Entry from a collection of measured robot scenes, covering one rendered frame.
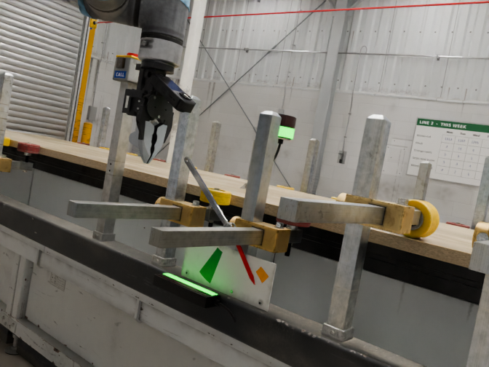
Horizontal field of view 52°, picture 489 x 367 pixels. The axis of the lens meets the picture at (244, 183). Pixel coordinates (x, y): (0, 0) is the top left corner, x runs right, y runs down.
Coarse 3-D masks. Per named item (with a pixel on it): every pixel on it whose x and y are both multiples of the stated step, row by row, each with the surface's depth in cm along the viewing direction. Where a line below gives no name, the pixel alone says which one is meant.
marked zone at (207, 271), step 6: (216, 252) 112; (222, 252) 110; (210, 258) 113; (216, 258) 111; (204, 264) 114; (210, 264) 112; (216, 264) 111; (204, 270) 113; (210, 270) 112; (204, 276) 113; (210, 276) 112; (210, 282) 112
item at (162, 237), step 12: (156, 228) 83; (168, 228) 85; (180, 228) 88; (192, 228) 90; (204, 228) 93; (216, 228) 95; (228, 228) 98; (240, 228) 101; (252, 228) 104; (288, 228) 113; (156, 240) 83; (168, 240) 83; (180, 240) 86; (192, 240) 88; (204, 240) 90; (216, 240) 93; (228, 240) 96; (240, 240) 98; (252, 240) 101; (300, 240) 115
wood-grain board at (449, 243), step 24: (48, 144) 227; (72, 144) 280; (96, 168) 171; (144, 168) 176; (168, 168) 207; (192, 192) 141; (240, 192) 144; (288, 192) 190; (384, 240) 105; (408, 240) 102; (432, 240) 106; (456, 240) 116; (456, 264) 96
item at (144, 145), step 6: (150, 126) 104; (138, 132) 106; (144, 132) 103; (150, 132) 105; (132, 138) 107; (144, 138) 104; (150, 138) 105; (132, 144) 107; (138, 144) 105; (144, 144) 104; (150, 144) 105; (144, 150) 105; (150, 150) 105; (144, 156) 105; (150, 156) 106; (144, 162) 106
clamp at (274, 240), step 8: (240, 224) 108; (248, 224) 106; (256, 224) 105; (264, 224) 106; (272, 224) 108; (264, 232) 104; (272, 232) 102; (280, 232) 102; (288, 232) 105; (264, 240) 104; (272, 240) 102; (280, 240) 103; (288, 240) 105; (264, 248) 103; (272, 248) 102; (280, 248) 104
